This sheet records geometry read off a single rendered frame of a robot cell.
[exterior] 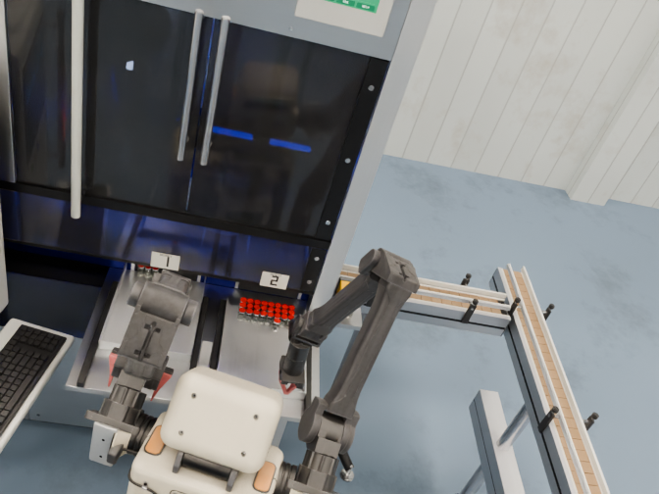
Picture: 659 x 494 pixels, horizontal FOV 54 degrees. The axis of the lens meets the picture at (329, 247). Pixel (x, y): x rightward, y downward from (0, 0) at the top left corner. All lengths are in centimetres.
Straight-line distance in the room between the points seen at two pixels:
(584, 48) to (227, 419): 415
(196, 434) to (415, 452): 191
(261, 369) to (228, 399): 72
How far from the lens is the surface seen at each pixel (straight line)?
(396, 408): 320
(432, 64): 472
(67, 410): 271
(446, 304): 235
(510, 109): 503
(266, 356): 202
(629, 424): 386
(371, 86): 168
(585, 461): 216
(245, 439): 128
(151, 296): 110
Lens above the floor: 239
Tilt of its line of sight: 38 degrees down
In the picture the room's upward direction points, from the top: 18 degrees clockwise
